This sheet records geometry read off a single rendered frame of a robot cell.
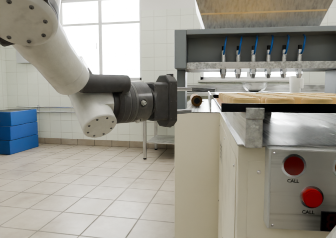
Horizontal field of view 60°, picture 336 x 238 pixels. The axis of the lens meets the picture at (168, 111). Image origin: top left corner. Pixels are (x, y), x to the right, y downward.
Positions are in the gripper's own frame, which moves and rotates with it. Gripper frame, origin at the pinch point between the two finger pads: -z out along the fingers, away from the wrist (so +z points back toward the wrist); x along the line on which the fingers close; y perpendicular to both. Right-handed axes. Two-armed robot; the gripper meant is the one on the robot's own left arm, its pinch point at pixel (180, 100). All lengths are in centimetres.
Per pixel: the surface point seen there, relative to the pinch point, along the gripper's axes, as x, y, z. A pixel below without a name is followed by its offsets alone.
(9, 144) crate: -76, 399, -23
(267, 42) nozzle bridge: 22, 19, -65
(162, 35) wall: 81, 303, -218
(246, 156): -9.3, -22.2, 3.0
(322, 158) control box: -8.4, -32.9, -3.1
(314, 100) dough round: 0.9, -30.5, -4.5
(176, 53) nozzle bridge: 17, 40, -32
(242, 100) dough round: 0.8, -22.0, 4.2
